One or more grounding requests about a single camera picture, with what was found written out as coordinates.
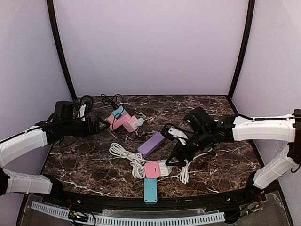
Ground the white cube socket adapter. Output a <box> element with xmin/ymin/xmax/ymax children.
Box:
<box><xmin>158</xmin><ymin>162</ymin><xmax>173</xmax><ymax>177</ymax></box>

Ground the pink plug adapter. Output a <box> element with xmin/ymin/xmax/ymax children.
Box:
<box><xmin>144</xmin><ymin>162</ymin><xmax>161</xmax><ymax>179</ymax></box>

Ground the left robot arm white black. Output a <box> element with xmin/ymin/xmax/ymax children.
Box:
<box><xmin>0</xmin><ymin>116</ymin><xmax>110</xmax><ymax>195</ymax></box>

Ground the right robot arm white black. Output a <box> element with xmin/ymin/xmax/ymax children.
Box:
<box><xmin>161</xmin><ymin>107</ymin><xmax>301</xmax><ymax>193</ymax></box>

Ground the pink cube socket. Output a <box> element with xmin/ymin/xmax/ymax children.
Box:
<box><xmin>123</xmin><ymin>116</ymin><xmax>138</xmax><ymax>133</ymax></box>

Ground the pink power strip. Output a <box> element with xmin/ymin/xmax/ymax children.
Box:
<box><xmin>106</xmin><ymin>113</ymin><xmax>131</xmax><ymax>131</ymax></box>

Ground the small teal adapter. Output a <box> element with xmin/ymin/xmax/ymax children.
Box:
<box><xmin>111</xmin><ymin>106</ymin><xmax>126</xmax><ymax>119</ymax></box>

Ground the purple power strip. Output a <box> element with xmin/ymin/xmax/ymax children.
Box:
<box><xmin>137</xmin><ymin>132</ymin><xmax>165</xmax><ymax>158</ymax></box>

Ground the teal power strip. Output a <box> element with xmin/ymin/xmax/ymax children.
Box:
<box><xmin>144</xmin><ymin>178</ymin><xmax>158</xmax><ymax>204</ymax></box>

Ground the small circuit board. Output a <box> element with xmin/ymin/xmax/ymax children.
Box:
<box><xmin>68</xmin><ymin>211</ymin><xmax>88</xmax><ymax>222</ymax></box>

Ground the white power strip cable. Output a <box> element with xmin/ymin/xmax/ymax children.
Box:
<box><xmin>173</xmin><ymin>152</ymin><xmax>207</xmax><ymax>185</ymax></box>

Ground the black cable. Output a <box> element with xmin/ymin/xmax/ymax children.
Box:
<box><xmin>101</xmin><ymin>93</ymin><xmax>124</xmax><ymax>110</ymax></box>

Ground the white charger with cable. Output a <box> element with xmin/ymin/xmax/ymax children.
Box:
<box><xmin>133</xmin><ymin>117</ymin><xmax>154</xmax><ymax>127</ymax></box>

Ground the white coiled cable bundle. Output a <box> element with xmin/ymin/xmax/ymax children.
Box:
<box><xmin>109</xmin><ymin>142</ymin><xmax>151</xmax><ymax>179</ymax></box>

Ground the white slotted cable duct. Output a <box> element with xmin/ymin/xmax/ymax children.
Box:
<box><xmin>31</xmin><ymin>201</ymin><xmax>225</xmax><ymax>226</ymax></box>

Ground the left black frame post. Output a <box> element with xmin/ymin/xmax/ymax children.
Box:
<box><xmin>46</xmin><ymin>0</ymin><xmax>77</xmax><ymax>102</ymax></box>

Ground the black frame post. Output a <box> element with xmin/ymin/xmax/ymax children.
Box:
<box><xmin>227</xmin><ymin>0</ymin><xmax>255</xmax><ymax>101</ymax></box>
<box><xmin>46</xmin><ymin>0</ymin><xmax>77</xmax><ymax>102</ymax></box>

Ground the right black frame post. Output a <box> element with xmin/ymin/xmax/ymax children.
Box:
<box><xmin>227</xmin><ymin>0</ymin><xmax>255</xmax><ymax>101</ymax></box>

